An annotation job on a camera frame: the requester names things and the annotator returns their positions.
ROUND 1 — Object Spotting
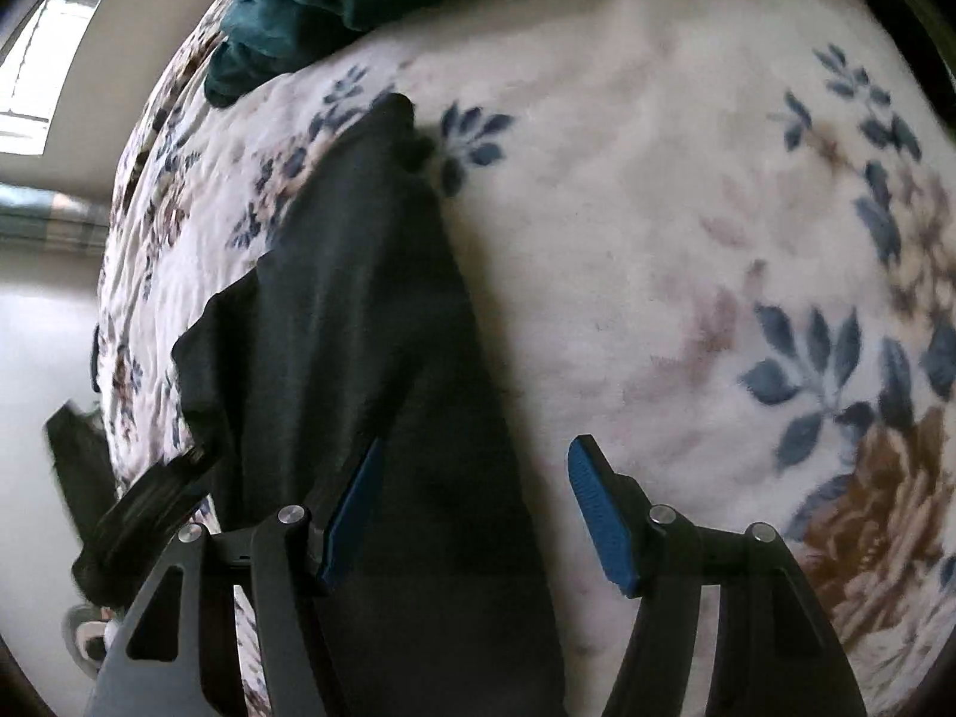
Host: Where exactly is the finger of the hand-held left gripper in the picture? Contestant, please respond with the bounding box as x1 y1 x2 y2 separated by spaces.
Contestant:
72 446 222 608

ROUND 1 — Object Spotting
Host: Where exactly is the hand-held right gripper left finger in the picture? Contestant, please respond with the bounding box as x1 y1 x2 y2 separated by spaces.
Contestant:
82 436 387 717

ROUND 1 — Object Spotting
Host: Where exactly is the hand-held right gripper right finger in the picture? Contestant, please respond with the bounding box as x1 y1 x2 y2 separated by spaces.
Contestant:
566 433 869 717

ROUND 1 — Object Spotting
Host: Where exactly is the black garment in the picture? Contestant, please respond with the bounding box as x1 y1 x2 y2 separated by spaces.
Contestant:
170 91 570 717

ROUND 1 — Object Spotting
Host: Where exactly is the white slipper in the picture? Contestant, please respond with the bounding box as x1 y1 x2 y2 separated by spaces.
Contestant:
63 603 115 678

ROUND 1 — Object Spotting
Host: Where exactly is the striped cloth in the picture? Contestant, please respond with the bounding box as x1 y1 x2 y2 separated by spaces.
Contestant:
0 185 115 256

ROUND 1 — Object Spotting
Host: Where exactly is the floral fleece blanket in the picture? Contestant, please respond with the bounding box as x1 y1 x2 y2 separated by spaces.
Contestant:
93 0 956 717

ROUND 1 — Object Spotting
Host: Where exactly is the window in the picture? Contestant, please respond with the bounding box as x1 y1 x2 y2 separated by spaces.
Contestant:
0 0 136 139

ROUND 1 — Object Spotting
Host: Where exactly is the dark green garment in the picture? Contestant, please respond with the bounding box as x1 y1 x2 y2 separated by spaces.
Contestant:
204 0 599 110

